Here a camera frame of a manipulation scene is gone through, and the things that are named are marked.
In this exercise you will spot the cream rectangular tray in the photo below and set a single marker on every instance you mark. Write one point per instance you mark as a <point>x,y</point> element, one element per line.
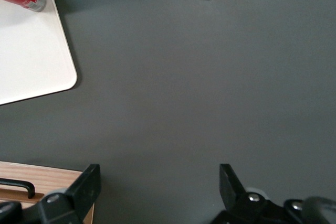
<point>31,51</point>

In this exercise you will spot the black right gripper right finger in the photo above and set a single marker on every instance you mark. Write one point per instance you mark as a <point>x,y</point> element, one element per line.
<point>236,200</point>

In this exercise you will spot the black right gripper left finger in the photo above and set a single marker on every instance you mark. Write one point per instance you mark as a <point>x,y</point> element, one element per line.
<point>81,195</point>

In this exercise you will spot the wooden drawer cabinet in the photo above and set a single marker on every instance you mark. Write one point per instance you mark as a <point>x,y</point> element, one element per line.
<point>47,175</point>

